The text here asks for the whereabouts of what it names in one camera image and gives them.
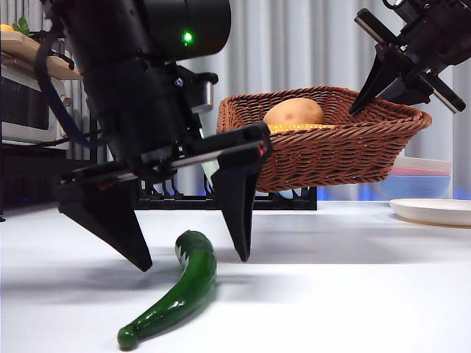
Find green curved cucumber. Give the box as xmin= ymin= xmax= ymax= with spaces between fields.
xmin=117 ymin=229 xmax=218 ymax=351

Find brown wicker basket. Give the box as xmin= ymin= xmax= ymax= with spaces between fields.
xmin=216 ymin=85 xmax=433 ymax=193

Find orange-yellow corn cob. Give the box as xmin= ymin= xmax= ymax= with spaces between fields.
xmin=266 ymin=124 xmax=336 ymax=133

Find tan potato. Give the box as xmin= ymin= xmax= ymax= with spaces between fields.
xmin=263 ymin=98 xmax=326 ymax=126

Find black dish rack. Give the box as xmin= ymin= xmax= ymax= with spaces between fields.
xmin=136 ymin=182 xmax=318 ymax=212

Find white bowl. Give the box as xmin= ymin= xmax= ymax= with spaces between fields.
xmin=399 ymin=157 xmax=452 ymax=171

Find pink bowl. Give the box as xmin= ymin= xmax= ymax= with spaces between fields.
xmin=394 ymin=164 xmax=452 ymax=177

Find grey curtain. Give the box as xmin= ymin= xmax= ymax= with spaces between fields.
xmin=0 ymin=0 xmax=471 ymax=202

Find blue bowl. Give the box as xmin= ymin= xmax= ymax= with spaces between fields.
xmin=380 ymin=174 xmax=452 ymax=202

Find silver toaster oven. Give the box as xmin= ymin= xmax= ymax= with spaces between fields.
xmin=0 ymin=65 xmax=73 ymax=151

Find white flat plate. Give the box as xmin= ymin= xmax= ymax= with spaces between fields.
xmin=389 ymin=198 xmax=471 ymax=228

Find wooden cutting board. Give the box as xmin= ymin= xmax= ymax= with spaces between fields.
xmin=0 ymin=31 xmax=85 ymax=81

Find green leaves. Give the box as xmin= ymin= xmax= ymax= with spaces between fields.
xmin=11 ymin=16 xmax=32 ymax=38

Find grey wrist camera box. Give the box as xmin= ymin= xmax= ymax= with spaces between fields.
xmin=176 ymin=68 xmax=219 ymax=112

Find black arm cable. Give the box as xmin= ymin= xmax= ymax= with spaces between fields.
xmin=34 ymin=31 xmax=111 ymax=149

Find black metal shelf frame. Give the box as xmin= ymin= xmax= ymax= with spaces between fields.
xmin=0 ymin=31 xmax=115 ymax=223

